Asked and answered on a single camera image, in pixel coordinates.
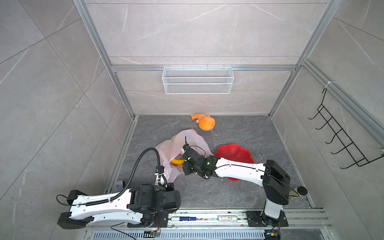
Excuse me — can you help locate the small round black-top container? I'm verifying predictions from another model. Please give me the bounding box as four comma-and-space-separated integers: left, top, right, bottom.
111, 180, 126, 193

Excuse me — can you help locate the yellow fake banana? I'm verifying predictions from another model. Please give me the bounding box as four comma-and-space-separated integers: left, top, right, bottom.
171, 159, 185, 166

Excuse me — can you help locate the white wire mesh basket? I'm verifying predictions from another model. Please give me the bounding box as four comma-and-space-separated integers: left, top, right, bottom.
162, 67, 235, 95

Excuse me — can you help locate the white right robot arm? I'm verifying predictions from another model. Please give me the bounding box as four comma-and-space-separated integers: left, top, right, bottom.
182, 144, 291, 227

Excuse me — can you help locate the orange toy fruit with loop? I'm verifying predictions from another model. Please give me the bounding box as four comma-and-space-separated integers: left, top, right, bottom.
191, 113, 216, 132

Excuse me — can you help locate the black wire hook rack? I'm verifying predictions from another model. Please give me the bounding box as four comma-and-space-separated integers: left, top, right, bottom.
308, 88, 384, 170

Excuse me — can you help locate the pink plastic bag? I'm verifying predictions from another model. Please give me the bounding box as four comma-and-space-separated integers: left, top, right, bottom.
156, 129, 213, 183

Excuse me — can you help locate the blue marker pen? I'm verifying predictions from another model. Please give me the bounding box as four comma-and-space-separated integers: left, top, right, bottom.
179, 217, 198, 222

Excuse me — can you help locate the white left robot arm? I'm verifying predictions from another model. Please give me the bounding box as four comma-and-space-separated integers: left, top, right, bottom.
57, 183, 181, 230

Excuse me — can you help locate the red flower-shaped plate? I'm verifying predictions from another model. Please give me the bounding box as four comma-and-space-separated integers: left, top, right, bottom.
215, 144, 262, 185

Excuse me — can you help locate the black corrugated cable hose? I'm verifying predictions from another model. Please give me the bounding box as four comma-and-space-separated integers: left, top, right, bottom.
80, 147, 164, 208

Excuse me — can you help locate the white tube on rail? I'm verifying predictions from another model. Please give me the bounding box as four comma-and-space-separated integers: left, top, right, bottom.
218, 215, 238, 222

